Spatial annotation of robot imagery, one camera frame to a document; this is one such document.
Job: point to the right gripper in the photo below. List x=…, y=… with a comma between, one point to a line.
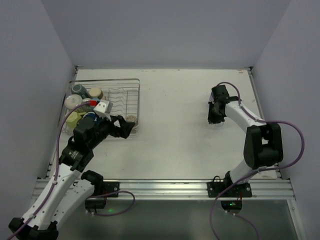
x=215, y=110

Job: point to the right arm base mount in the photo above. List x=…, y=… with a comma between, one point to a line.
x=235, y=194

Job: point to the white patterned cup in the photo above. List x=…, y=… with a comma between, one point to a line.
x=72, y=101

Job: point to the beige brown cup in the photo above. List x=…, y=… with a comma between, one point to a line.
x=96, y=92

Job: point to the yellow-green cup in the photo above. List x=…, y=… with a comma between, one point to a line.
x=72, y=120

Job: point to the metal wire dish rack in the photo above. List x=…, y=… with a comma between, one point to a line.
x=123, y=93

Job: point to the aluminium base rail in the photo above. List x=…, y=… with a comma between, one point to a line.
x=196, y=189

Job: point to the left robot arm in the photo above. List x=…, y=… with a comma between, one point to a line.
x=70, y=185

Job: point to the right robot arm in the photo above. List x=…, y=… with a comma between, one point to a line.
x=263, y=145

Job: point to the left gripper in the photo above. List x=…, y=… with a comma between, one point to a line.
x=114, y=125

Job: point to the dark blue mug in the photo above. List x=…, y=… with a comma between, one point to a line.
x=91, y=115

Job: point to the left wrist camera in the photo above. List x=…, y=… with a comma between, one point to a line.
x=103, y=109

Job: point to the dark teal mug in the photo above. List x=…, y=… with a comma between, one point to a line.
x=80, y=90

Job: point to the clear glass cup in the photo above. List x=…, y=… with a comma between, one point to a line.
x=216, y=126

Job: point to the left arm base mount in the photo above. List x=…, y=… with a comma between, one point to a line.
x=94, y=203

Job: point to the speckled ceramic cup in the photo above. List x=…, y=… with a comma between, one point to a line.
x=132, y=119

